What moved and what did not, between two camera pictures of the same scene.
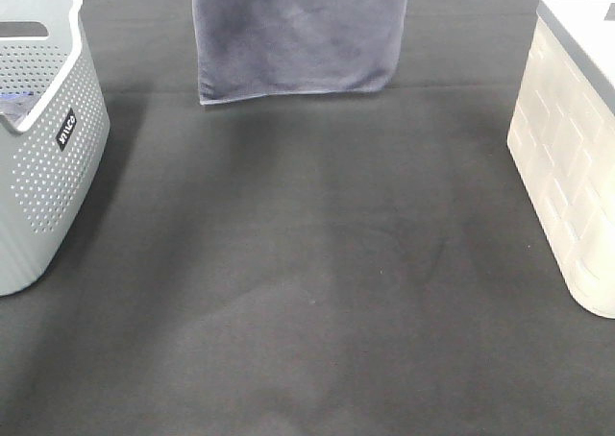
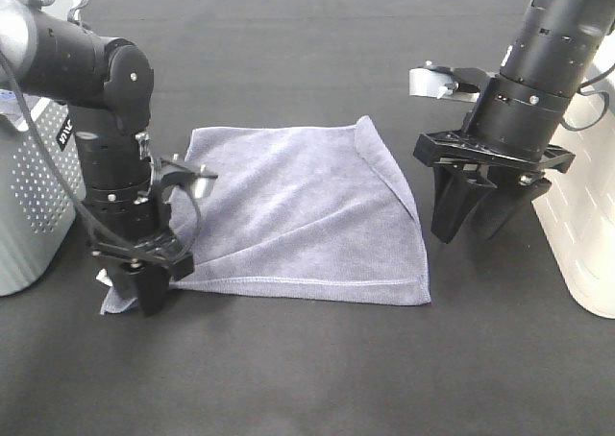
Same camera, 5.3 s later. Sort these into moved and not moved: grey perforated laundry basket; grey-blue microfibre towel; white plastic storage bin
Moved: grey-blue microfibre towel
Not moved: grey perforated laundry basket; white plastic storage bin
